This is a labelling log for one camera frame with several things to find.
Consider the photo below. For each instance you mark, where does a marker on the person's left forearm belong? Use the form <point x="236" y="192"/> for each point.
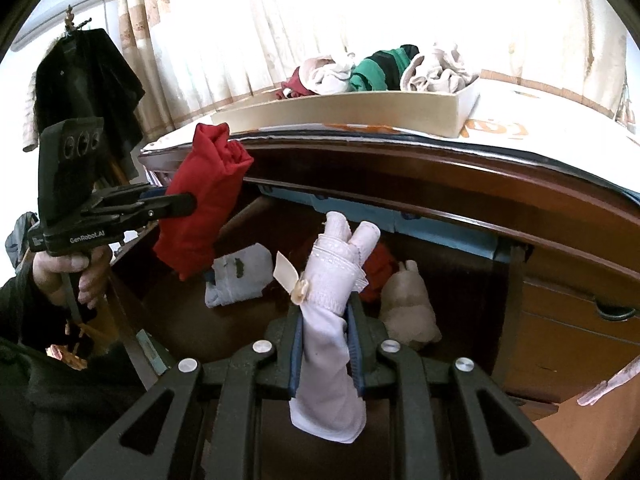
<point x="20" y="305"/>

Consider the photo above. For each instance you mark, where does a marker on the curtain tassel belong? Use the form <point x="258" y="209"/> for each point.
<point x="629" y="105"/>

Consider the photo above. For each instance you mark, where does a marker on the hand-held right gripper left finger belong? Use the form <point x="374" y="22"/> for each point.
<point x="296" y="355"/>

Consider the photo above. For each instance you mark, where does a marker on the black hanging coat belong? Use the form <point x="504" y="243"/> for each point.
<point x="85" y="90"/>

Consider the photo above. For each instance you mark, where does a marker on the white lace bow underwear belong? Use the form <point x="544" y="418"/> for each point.
<point x="325" y="280"/>

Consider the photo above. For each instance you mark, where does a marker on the beige sock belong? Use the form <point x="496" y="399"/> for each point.
<point x="410" y="305"/>

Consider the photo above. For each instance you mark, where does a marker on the grey jacket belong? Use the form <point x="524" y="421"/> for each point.
<point x="20" y="235"/>

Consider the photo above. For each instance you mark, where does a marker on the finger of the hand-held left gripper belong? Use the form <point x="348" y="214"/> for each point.
<point x="150" y="191"/>
<point x="170" y="205"/>

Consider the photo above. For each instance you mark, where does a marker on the light grey underwear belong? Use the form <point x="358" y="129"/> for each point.
<point x="237" y="272"/>

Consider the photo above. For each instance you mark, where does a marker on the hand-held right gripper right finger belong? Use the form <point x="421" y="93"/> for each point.
<point x="355" y="355"/>

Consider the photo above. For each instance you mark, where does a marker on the white pink underwear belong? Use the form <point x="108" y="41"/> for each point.
<point x="327" y="74"/>

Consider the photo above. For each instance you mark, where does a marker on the wooden coat rack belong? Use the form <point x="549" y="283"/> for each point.
<point x="70" y="20"/>

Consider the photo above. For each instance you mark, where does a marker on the pale beige underwear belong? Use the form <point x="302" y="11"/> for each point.
<point x="437" y="72"/>

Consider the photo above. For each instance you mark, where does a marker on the beige hanging garment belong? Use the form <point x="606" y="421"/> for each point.
<point x="30" y="130"/>

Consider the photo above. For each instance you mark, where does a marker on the white air conditioner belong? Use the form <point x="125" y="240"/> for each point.
<point x="55" y="15"/>

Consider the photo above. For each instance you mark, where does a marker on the beige orange floral curtain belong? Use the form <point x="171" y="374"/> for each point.
<point x="300" y="20"/>

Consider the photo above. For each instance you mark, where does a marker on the shallow beige cardboard tray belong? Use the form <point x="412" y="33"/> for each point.
<point x="375" y="110"/>

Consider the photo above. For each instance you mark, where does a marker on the person's left hand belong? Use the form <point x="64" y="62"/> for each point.
<point x="55" y="270"/>

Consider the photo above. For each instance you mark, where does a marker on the dark wooden drawer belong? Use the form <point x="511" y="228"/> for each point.
<point x="225" y="335"/>

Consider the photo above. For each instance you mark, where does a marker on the green black striped underwear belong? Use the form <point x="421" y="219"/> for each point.
<point x="382" y="70"/>

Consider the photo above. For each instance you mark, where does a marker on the dark red underwear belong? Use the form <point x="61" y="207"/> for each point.
<point x="292" y="85"/>

